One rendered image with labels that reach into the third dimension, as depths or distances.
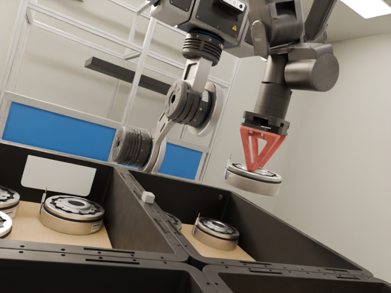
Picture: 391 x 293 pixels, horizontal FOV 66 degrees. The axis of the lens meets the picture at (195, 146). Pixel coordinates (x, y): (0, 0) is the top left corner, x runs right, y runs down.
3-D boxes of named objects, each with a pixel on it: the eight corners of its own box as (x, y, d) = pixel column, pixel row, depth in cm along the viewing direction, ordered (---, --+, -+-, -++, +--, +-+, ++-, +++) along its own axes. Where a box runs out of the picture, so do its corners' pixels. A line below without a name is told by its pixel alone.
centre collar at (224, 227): (203, 220, 68) (204, 218, 68) (221, 223, 70) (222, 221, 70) (213, 229, 64) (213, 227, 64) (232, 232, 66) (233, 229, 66)
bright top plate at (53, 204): (48, 194, 57) (49, 191, 57) (102, 204, 60) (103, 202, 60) (40, 213, 47) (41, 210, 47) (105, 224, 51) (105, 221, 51)
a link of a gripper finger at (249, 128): (274, 174, 56) (288, 125, 55) (266, 178, 50) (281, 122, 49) (241, 163, 59) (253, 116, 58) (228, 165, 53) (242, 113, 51)
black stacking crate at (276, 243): (105, 219, 65) (119, 169, 65) (218, 233, 79) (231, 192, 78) (161, 374, 30) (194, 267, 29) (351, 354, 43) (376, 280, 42)
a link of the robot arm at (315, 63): (289, 14, 53) (249, 22, 50) (346, 2, 43) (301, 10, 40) (294, 81, 57) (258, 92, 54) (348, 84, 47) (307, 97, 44)
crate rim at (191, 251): (116, 177, 65) (119, 166, 65) (229, 199, 78) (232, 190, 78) (188, 285, 29) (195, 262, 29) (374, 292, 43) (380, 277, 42)
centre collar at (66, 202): (62, 199, 55) (63, 196, 55) (90, 204, 57) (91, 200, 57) (60, 208, 51) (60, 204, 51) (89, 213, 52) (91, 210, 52)
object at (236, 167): (217, 162, 58) (219, 159, 58) (262, 170, 62) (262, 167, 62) (242, 176, 49) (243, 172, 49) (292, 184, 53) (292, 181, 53)
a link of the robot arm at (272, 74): (285, 58, 57) (263, 49, 54) (315, 57, 51) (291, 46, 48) (276, 94, 58) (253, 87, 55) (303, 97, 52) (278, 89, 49)
